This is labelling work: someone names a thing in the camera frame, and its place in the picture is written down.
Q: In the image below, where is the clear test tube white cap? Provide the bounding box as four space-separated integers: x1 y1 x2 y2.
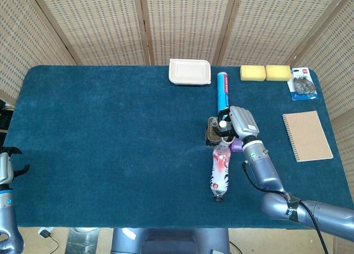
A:
212 120 231 136

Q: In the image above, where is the purple box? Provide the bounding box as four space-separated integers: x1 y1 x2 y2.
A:
231 137 244 153

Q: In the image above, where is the blue cylindrical tube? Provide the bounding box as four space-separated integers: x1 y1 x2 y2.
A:
216 72 232 117

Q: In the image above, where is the kraft spiral notebook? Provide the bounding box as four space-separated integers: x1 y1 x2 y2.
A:
282 111 334 163

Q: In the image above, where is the grey robot torso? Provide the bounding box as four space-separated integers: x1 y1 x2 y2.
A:
110 227 231 254

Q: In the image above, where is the blue table cloth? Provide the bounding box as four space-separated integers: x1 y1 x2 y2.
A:
6 65 348 229

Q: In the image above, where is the blue blister pack of clips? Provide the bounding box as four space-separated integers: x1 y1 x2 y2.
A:
287 67 320 101

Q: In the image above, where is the beige lidded food container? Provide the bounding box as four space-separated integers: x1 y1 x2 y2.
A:
168 59 212 86

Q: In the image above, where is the luncheon meat can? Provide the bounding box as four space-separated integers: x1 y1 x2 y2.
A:
205 116 222 147

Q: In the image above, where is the yellow sponge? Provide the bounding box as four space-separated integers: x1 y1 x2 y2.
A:
265 65 292 82
240 65 267 81

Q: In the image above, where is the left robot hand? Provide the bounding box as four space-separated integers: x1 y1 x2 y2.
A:
0 146 30 187

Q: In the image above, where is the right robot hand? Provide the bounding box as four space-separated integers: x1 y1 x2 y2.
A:
216 105 262 144

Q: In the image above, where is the woven folding screen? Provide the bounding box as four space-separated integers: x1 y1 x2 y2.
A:
0 0 354 183

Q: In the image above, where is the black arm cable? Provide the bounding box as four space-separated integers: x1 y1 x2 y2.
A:
241 159 336 254

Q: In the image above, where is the plastic bottle white red label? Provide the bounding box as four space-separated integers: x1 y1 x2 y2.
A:
209 143 232 204

